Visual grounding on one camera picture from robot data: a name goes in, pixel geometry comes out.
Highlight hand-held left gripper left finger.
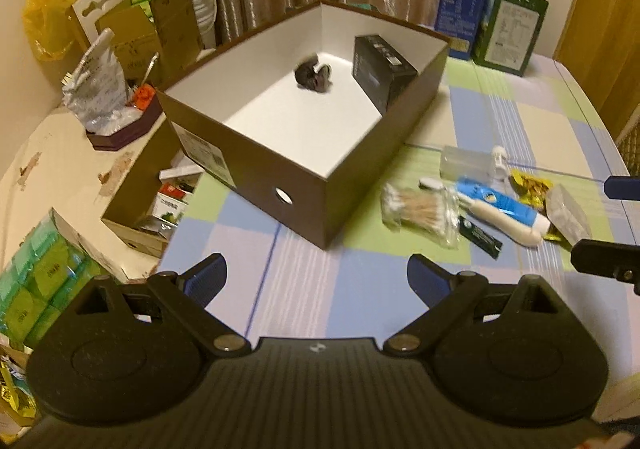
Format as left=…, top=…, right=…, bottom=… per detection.
left=75, top=253, right=252, bottom=357

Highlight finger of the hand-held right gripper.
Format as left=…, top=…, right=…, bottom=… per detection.
left=571, top=238, right=640, bottom=296
left=603, top=174, right=640, bottom=200

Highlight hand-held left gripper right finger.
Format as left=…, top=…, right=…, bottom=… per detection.
left=382, top=253, right=563, bottom=357

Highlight clear plastic packet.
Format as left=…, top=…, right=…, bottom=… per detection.
left=544, top=184, right=594, bottom=250

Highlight bag of cotton swabs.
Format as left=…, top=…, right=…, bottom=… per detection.
left=380, top=182, right=461, bottom=250

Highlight black sachet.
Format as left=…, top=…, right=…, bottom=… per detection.
left=457, top=214, right=504, bottom=260

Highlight yellow snack packet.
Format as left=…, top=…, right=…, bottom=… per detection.
left=508, top=168, right=572, bottom=246

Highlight white toothbrush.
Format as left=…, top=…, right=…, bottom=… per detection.
left=418, top=177, right=547, bottom=249

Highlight blue toothpaste tube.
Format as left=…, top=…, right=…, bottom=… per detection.
left=455, top=176, right=552, bottom=236

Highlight clear plastic case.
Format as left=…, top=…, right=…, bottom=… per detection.
left=439, top=144, right=497, bottom=178

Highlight brown cardboard box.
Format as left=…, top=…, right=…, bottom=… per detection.
left=156, top=0, right=451, bottom=250

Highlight small white bottle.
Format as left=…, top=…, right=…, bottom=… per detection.
left=489, top=144, right=510, bottom=180

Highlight green and white medicine box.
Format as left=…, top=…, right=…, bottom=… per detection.
left=145, top=194, right=189, bottom=232

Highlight red and white medicine box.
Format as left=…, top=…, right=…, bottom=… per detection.
left=157, top=182, right=195, bottom=200

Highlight checked tablecloth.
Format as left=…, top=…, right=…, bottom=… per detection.
left=159, top=48, right=640, bottom=347

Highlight low brown cardboard tray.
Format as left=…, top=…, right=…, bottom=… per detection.
left=101, top=116, right=206, bottom=258

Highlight bundle of green tissue packs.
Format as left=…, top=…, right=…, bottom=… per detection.
left=0, top=208, right=127, bottom=346

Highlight dark red box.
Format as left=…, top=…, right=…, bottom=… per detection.
left=84, top=89, right=165, bottom=151

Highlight orange small item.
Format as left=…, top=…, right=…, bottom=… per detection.
left=132, top=84, right=156, bottom=110

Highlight cream printed cloth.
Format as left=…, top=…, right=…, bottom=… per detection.
left=0, top=94, right=177, bottom=282

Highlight green printed carton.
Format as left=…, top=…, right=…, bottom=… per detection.
left=472, top=0, right=549, bottom=78

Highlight black carton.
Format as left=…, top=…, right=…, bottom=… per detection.
left=352, top=34, right=419, bottom=115

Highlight silver foil bag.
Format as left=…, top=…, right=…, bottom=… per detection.
left=60, top=28, right=133, bottom=133

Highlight gold foil packets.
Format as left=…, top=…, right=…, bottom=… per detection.
left=0, top=356, right=39, bottom=431

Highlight dark crumpled cloth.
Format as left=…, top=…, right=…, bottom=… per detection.
left=294, top=56, right=334, bottom=94

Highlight open brown storage carton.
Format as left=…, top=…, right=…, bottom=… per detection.
left=94, top=0, right=219, bottom=86

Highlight white striped bag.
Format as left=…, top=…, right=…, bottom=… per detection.
left=192, top=0, right=219, bottom=50

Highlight yellow plastic bag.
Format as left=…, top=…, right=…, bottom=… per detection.
left=22, top=0, right=89, bottom=63

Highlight carton with white handle flap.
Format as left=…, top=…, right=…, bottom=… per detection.
left=66, top=0, right=132, bottom=55

